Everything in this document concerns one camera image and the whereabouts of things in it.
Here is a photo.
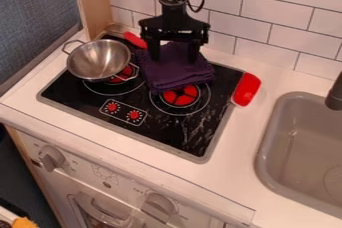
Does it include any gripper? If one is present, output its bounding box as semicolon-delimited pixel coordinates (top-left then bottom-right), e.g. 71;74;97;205
137;0;212;65

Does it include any toy sink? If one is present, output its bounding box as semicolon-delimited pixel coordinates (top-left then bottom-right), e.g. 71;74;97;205
253;91;342;220

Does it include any silver pot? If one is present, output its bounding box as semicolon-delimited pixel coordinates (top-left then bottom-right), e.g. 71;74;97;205
61;38;141;84

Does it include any toy stove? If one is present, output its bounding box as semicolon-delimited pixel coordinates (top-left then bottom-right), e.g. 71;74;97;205
36;31;246;165

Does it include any tap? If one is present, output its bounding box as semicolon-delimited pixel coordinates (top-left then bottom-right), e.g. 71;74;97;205
323;71;342;112

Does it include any purple cloth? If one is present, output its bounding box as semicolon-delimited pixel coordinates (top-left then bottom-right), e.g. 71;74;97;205
133;41;217;95

